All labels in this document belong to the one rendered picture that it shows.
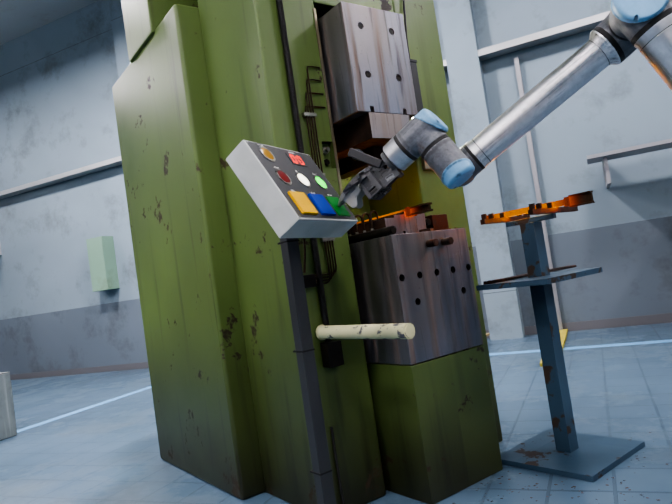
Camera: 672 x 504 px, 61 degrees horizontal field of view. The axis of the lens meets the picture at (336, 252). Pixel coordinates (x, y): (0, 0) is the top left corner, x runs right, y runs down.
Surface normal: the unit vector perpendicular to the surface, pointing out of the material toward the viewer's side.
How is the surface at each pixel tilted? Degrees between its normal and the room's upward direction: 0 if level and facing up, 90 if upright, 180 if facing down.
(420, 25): 90
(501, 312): 90
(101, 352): 90
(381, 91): 90
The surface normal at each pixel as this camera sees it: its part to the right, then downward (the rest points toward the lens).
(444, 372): 0.58, -0.12
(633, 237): -0.41, 0.02
